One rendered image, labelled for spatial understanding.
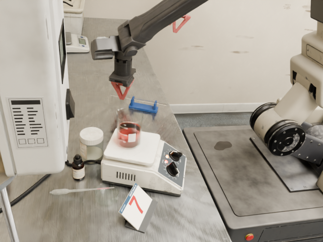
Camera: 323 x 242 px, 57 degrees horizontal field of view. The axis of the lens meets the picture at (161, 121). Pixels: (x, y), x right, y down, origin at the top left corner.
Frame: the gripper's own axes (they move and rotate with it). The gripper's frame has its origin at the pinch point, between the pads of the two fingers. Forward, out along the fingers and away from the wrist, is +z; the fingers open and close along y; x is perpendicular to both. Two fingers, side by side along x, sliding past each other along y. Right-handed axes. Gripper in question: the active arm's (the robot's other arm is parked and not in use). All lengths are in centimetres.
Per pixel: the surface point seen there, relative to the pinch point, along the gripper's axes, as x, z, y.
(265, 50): 71, 22, -151
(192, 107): 23, 72, -129
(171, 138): 20.2, 3.3, 14.0
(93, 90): -13.0, 3.0, -5.8
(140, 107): 6.8, 2.2, 1.1
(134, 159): 14.0, -5.5, 36.9
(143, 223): 19, 3, 47
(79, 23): -41, -5, -60
